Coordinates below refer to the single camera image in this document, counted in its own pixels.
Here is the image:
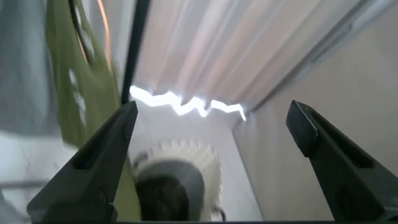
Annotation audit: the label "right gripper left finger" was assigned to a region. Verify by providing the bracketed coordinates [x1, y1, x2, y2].
[26, 101, 139, 222]

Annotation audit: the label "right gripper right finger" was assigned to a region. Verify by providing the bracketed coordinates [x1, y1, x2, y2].
[285, 99, 398, 222]

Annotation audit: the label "green shirt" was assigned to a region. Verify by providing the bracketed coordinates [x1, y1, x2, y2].
[45, 0, 143, 222]

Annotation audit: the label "pale grey shorts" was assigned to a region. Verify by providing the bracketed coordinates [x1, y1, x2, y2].
[0, 0, 62, 138]

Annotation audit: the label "pink clothes hanger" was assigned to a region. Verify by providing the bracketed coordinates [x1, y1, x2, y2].
[74, 0, 114, 75]

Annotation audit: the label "white laundry basket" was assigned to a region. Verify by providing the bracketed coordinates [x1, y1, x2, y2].
[128, 138, 227, 222]

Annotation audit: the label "black clothes rack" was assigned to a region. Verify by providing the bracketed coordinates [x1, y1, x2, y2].
[120, 0, 152, 106]

